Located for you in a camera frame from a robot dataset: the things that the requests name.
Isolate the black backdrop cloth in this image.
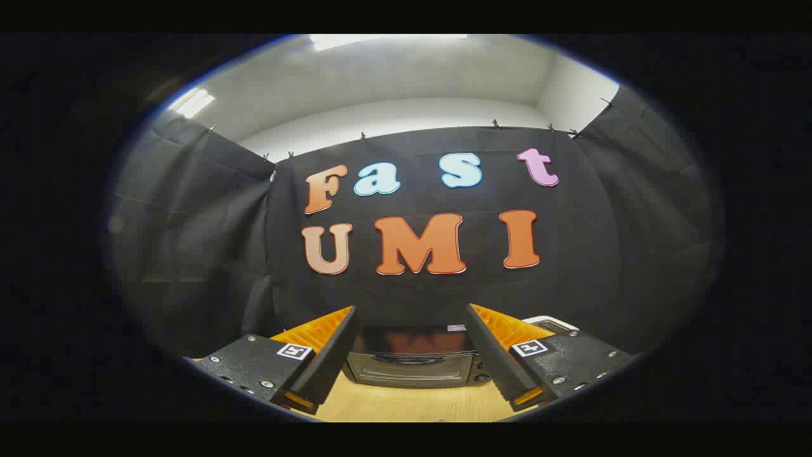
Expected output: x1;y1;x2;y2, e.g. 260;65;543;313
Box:
108;86;724;359

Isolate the ceiling light panel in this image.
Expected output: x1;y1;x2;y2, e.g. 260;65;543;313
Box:
171;89;216;119
310;34;468;51

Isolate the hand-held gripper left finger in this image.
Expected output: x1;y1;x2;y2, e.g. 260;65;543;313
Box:
184;305;359;416

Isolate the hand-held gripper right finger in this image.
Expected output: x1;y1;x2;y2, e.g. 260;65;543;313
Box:
465;303;641;412

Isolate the white rectangular box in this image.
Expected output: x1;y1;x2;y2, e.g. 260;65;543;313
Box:
521;315;579;334

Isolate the black toaster oven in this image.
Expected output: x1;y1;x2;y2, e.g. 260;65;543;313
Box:
343;325;492;389

